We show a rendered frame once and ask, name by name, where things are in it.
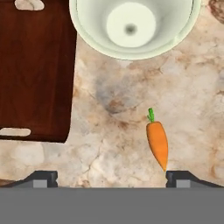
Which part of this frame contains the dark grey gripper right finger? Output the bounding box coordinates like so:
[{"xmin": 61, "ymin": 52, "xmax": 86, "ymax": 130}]
[{"xmin": 164, "ymin": 170, "xmax": 223, "ymax": 189}]

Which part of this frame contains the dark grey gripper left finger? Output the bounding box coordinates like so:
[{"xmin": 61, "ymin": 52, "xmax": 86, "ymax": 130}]
[{"xmin": 5, "ymin": 170, "xmax": 59, "ymax": 189}]

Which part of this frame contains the dark brown wooden tray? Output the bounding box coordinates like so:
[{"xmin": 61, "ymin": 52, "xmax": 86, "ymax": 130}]
[{"xmin": 0, "ymin": 0, "xmax": 78, "ymax": 144}]

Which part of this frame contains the pale green bowl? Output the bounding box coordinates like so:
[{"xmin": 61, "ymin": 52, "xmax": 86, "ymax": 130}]
[{"xmin": 68, "ymin": 0, "xmax": 202, "ymax": 61}]

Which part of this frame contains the orange carrot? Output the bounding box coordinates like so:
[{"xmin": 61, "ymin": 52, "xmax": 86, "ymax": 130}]
[{"xmin": 145, "ymin": 108, "xmax": 170, "ymax": 172}]

